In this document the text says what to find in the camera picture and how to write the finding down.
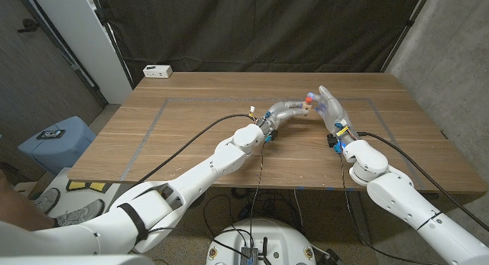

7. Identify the yellow and black floor pad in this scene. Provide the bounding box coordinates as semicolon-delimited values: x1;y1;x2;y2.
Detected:
66;179;112;192

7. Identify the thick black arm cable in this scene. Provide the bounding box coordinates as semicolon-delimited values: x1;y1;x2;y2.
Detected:
125;113;257;192
357;131;489;232

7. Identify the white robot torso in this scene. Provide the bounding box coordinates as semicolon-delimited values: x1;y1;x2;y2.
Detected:
206;218;317;265

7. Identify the black curtain backdrop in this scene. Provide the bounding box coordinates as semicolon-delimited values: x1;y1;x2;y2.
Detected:
93;0;427;86

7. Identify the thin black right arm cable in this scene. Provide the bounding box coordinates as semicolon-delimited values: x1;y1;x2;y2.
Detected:
338;152;436;265

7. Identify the black phone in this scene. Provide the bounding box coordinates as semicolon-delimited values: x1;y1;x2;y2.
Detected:
36;129;66;140

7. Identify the blue stool with phone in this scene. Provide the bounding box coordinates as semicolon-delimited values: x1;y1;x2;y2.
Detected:
17;115;96;176

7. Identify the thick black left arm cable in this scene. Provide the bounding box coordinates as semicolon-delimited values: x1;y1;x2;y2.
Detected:
125;113;257;192

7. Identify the person's bare leg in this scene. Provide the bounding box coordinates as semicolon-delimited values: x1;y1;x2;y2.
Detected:
0;169;57;231

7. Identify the black backdrop frame pole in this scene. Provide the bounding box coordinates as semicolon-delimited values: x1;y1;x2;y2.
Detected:
381;0;435;73
89;0;134;90

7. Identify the white pillar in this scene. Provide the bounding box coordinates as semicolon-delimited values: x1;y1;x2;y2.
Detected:
28;0;133;105

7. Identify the grey sneaker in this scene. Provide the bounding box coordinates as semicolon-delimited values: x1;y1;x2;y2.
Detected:
33;187;61;215
53;199;105;228

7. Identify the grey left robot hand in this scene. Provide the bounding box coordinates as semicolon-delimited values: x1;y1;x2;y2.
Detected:
256;100;311;138

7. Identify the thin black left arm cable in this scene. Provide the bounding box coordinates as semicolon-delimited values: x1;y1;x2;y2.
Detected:
147;141;267;264

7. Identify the white power strip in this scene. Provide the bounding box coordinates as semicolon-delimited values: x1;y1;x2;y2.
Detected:
142;64;173;79

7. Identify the black floor cable bundle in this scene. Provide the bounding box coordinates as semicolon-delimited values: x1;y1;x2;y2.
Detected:
202;186;306;239

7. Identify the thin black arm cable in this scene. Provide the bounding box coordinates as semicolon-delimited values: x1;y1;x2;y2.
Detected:
147;141;267;264
338;152;436;265

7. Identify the black door handle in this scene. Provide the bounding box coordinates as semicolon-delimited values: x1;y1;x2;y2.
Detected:
16;18;41;33

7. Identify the grey table leg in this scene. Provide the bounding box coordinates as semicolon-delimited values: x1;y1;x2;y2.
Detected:
345;190;372;246

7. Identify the wooden table panel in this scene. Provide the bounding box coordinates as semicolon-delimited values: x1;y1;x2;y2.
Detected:
120;96;427;192

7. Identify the white floor platform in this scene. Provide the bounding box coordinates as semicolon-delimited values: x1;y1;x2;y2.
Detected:
37;167;127;220

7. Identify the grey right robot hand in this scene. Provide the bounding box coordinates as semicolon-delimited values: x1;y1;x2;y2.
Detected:
307;85;360;142

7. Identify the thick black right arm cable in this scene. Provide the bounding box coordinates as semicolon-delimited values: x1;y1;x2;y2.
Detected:
357;131;489;232

